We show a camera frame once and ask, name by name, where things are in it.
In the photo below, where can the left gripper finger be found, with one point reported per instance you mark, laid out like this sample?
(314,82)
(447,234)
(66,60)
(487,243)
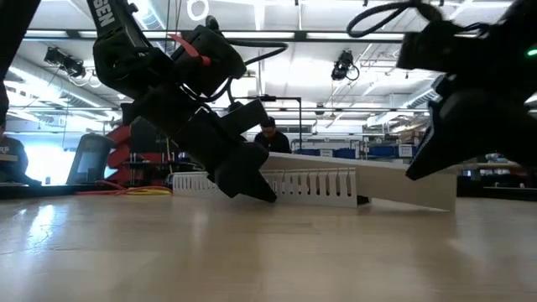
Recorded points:
(253,159)
(245,189)

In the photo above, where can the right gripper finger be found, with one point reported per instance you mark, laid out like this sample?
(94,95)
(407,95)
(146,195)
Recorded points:
(470,130)

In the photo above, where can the white duct cover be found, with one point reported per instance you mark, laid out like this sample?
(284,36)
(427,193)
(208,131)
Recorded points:
(398,184)

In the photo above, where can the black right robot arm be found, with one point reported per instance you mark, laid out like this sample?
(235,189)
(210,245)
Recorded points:
(526,8)

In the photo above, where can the person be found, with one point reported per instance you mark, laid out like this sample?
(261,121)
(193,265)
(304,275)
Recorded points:
(272,140)
(14,159)

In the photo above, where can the blue storage bin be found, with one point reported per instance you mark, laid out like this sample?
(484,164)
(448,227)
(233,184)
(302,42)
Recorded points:
(310,152)
(384,151)

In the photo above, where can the red metal stand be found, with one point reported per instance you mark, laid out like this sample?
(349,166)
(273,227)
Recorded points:
(119,142)

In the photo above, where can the swivel office chair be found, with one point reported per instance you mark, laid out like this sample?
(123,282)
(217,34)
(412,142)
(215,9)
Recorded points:
(90,159)

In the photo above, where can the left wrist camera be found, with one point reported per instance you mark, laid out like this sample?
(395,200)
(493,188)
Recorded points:
(210,58)

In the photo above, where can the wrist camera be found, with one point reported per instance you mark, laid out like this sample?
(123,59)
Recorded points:
(210,58)
(428,46)

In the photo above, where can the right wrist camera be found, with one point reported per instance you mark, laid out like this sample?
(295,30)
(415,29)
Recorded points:
(428,46)

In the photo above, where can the black mounted camera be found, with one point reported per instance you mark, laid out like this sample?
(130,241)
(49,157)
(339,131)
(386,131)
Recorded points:
(65,62)
(344,65)

